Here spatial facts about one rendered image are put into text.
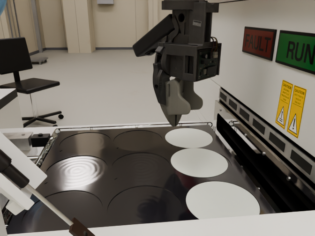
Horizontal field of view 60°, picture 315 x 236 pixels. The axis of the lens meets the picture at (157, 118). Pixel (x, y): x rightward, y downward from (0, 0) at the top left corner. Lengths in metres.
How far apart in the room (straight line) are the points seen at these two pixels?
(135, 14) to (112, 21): 0.82
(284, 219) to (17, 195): 0.23
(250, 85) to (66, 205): 0.38
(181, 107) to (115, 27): 9.33
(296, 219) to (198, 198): 0.15
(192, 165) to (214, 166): 0.04
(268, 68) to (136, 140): 0.29
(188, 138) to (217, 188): 0.18
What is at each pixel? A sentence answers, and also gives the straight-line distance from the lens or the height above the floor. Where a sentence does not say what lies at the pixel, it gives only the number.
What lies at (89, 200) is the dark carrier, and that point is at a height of 0.90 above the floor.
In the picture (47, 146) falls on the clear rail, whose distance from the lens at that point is 0.58.
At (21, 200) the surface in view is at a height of 1.04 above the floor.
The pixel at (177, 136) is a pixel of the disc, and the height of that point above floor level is 0.90.
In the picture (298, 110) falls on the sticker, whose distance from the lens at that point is 0.42.
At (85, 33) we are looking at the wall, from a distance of 9.06.
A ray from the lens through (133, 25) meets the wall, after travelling 9.72.
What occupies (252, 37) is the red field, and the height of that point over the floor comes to 1.11.
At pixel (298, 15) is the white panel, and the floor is 1.14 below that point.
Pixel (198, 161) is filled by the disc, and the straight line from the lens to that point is 0.50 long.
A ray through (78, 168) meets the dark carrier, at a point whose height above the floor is 0.90.
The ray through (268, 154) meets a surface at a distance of 0.48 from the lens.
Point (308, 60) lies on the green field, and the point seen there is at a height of 1.09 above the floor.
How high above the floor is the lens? 1.15
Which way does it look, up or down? 21 degrees down
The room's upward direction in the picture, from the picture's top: straight up
